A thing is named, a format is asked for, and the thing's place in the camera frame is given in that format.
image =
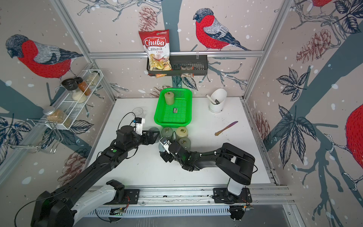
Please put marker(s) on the beige tea canister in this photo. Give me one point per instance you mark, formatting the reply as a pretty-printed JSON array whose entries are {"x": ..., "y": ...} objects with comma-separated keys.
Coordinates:
[
  {"x": 169, "y": 98},
  {"x": 181, "y": 132}
]

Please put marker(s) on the purple wooden spatula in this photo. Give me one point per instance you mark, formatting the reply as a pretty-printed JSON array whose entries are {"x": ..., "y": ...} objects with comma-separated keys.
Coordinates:
[{"x": 227, "y": 127}]

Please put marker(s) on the green plastic basket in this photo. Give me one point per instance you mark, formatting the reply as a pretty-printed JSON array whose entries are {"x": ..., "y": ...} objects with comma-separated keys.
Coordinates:
[{"x": 164, "y": 115}]

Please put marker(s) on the white wire spice rack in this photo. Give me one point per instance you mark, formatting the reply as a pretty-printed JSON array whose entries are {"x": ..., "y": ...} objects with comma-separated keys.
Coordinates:
[{"x": 54, "y": 133}]

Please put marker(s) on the clear plastic cup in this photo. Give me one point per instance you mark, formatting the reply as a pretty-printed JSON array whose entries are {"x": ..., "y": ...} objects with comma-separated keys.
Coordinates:
[{"x": 139, "y": 112}]

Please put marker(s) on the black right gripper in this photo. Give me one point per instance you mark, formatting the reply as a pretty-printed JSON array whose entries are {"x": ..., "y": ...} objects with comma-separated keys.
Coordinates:
[{"x": 166, "y": 157}]

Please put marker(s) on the green tea canister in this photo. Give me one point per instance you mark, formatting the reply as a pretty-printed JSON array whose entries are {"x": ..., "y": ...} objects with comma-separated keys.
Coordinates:
[
  {"x": 167, "y": 133},
  {"x": 185, "y": 142}
]

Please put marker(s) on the silver lid spice jar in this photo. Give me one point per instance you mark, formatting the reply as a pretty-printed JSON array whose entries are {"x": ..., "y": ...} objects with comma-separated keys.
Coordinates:
[{"x": 55, "y": 115}]

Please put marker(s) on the grey-blue tea canister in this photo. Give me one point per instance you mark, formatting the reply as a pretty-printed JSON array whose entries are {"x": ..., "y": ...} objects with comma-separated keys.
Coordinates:
[{"x": 155, "y": 132}]

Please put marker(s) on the white utensil holder cup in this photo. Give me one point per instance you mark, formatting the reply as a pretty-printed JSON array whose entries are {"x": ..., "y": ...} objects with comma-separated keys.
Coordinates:
[{"x": 219, "y": 96}]

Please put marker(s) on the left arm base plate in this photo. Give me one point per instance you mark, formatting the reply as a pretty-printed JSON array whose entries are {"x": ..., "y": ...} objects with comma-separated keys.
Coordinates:
[{"x": 129, "y": 196}]

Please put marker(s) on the small snack packet in basket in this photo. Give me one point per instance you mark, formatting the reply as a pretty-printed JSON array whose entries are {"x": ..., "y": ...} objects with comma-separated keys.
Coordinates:
[{"x": 187, "y": 68}]

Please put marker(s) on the pale spice jar rear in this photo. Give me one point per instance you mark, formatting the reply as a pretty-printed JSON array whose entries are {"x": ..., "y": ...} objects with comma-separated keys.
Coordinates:
[{"x": 93, "y": 78}]

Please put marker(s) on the white spoon in holder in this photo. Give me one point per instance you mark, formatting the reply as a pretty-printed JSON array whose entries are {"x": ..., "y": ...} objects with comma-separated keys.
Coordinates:
[{"x": 211, "y": 100}]

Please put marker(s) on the red cassava chips bag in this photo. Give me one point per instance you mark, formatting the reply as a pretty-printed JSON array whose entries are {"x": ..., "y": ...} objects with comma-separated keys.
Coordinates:
[{"x": 157, "y": 47}]

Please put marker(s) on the orange spice bottle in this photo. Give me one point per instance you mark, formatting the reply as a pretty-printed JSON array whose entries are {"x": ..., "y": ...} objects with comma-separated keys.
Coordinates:
[{"x": 83, "y": 86}]

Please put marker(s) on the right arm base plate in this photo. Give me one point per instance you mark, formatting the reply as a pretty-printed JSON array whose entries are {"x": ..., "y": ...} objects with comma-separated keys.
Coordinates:
[{"x": 222, "y": 195}]

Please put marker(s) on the blue-grey tea canister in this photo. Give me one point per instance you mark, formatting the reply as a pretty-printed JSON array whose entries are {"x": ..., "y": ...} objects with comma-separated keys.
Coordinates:
[{"x": 161, "y": 148}]

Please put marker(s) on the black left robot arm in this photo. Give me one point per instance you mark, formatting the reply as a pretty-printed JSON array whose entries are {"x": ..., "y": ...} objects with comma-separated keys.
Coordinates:
[{"x": 63, "y": 207}]

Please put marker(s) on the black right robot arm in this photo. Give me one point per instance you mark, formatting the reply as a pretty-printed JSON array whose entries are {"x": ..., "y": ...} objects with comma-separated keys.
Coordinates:
[{"x": 238, "y": 164}]

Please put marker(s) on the black wall basket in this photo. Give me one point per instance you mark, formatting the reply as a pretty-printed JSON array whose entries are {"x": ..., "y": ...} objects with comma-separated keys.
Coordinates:
[{"x": 199, "y": 62}]

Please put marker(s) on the black lid spice jar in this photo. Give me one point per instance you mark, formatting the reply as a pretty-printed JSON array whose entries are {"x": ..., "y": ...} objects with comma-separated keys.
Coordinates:
[{"x": 76, "y": 93}]

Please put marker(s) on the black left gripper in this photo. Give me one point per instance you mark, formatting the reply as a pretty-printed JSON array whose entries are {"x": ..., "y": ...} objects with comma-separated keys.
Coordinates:
[{"x": 151, "y": 140}]

